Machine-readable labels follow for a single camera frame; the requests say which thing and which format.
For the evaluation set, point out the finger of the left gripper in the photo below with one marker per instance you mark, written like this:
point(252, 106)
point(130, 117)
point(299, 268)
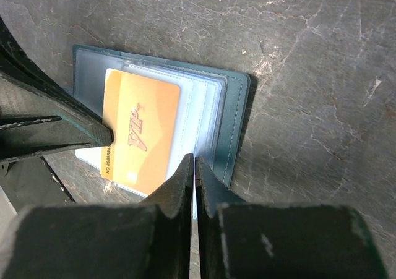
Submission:
point(38, 117)

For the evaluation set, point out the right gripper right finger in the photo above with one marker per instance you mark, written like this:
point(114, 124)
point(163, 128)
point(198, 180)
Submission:
point(239, 239)

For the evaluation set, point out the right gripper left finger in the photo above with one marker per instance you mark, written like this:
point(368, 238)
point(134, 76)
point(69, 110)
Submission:
point(148, 239)

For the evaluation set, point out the orange VIP credit card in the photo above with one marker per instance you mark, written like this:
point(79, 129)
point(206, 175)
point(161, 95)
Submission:
point(141, 112)

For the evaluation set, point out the blue card holder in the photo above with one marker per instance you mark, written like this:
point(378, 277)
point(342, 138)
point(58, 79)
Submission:
point(210, 110)

